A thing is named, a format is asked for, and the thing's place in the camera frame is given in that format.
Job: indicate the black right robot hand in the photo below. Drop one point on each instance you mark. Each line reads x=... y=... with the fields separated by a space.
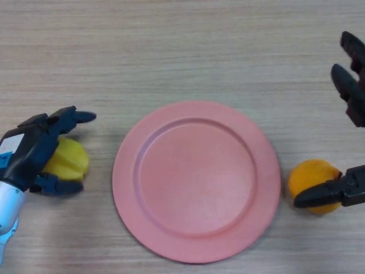
x=353 y=91

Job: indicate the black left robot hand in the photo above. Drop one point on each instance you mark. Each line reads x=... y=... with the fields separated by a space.
x=31 y=154

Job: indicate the yellow starfruit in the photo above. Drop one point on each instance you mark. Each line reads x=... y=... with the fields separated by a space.
x=69 y=160

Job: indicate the pink round plate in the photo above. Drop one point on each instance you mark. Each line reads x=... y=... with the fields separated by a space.
x=196 y=182

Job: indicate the orange round fruit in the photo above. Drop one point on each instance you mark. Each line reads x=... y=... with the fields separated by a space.
x=310 y=177

